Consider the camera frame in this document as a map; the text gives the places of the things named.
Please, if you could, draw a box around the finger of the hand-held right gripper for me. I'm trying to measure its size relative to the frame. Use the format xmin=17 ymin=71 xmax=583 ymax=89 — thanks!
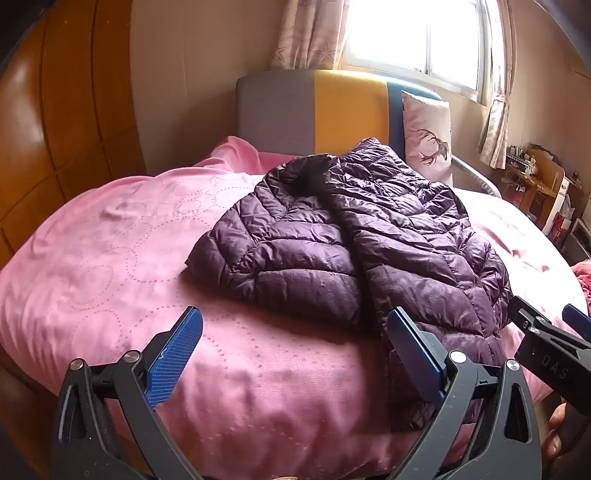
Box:
xmin=561 ymin=303 xmax=591 ymax=344
xmin=507 ymin=295 xmax=591 ymax=358

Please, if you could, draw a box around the pink star print curtain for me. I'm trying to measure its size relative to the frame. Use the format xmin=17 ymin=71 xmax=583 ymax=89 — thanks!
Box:
xmin=477 ymin=0 xmax=516 ymax=170
xmin=270 ymin=0 xmax=352 ymax=71

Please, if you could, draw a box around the wooden wardrobe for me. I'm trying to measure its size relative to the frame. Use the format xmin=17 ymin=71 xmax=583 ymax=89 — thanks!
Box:
xmin=0 ymin=0 xmax=149 ymax=274

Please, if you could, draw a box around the white curved rail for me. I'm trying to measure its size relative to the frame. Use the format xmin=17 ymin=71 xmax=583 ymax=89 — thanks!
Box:
xmin=450 ymin=154 xmax=502 ymax=200

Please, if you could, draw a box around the cluttered wooden desk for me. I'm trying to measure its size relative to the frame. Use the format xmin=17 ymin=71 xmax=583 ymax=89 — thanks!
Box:
xmin=502 ymin=142 xmax=583 ymax=241

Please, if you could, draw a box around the red cloth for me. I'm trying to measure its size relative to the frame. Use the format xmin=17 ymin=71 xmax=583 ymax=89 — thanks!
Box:
xmin=570 ymin=260 xmax=591 ymax=306

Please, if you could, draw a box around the grey yellow blue headboard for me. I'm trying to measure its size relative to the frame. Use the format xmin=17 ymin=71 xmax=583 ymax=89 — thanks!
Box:
xmin=236 ymin=69 xmax=445 ymax=161

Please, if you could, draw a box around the purple quilted down jacket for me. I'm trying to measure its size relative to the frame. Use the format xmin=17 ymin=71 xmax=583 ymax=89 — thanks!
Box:
xmin=185 ymin=137 xmax=515 ymax=433

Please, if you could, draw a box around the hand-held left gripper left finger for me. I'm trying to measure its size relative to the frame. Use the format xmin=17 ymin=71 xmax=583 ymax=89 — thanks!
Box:
xmin=51 ymin=305 xmax=206 ymax=480

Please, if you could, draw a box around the window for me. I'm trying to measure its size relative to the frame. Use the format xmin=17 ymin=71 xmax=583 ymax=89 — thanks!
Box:
xmin=344 ymin=0 xmax=496 ymax=101

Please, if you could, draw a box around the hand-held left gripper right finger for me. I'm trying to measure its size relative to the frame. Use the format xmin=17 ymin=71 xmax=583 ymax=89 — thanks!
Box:
xmin=385 ymin=307 xmax=543 ymax=480

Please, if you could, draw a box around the pink bed blanket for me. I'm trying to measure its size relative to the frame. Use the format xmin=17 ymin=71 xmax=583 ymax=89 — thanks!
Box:
xmin=0 ymin=136 xmax=589 ymax=480

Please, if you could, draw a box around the deer print pillow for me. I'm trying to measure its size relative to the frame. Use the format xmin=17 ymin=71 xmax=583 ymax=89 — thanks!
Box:
xmin=400 ymin=90 xmax=456 ymax=186

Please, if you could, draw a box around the person's right hand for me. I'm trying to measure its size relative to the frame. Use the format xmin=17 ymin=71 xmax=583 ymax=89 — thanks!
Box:
xmin=540 ymin=401 xmax=572 ymax=472

